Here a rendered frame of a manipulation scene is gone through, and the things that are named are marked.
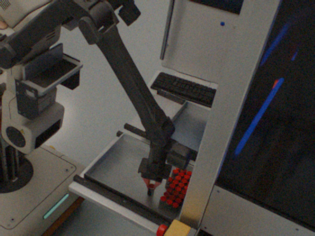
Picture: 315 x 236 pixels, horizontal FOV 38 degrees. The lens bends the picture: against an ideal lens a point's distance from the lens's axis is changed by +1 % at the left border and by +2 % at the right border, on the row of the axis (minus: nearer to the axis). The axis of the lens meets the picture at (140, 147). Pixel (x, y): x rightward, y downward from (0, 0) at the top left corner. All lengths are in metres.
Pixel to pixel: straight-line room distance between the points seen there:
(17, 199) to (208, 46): 1.17
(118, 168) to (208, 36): 0.84
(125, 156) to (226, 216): 0.56
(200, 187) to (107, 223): 1.40
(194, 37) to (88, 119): 1.24
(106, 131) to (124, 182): 1.54
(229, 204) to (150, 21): 3.37
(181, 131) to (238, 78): 0.86
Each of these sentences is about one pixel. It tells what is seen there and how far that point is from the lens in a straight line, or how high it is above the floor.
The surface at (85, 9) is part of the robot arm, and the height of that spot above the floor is 1.50.
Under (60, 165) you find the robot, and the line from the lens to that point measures 2.45.
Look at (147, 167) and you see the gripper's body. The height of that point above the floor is 1.02.
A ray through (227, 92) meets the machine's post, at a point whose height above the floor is 1.48.
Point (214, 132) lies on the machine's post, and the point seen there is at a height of 1.36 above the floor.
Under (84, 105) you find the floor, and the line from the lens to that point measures 3.29.
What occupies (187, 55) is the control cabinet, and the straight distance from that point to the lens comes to 2.23.
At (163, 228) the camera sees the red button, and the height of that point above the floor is 1.01.
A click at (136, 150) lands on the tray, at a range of 1.69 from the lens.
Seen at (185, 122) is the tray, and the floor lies 0.88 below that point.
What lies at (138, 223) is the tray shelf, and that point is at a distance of 1.47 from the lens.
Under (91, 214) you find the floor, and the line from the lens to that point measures 2.60.
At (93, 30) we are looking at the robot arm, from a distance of 1.19.
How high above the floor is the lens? 2.05
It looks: 43 degrees down
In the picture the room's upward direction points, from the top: 10 degrees clockwise
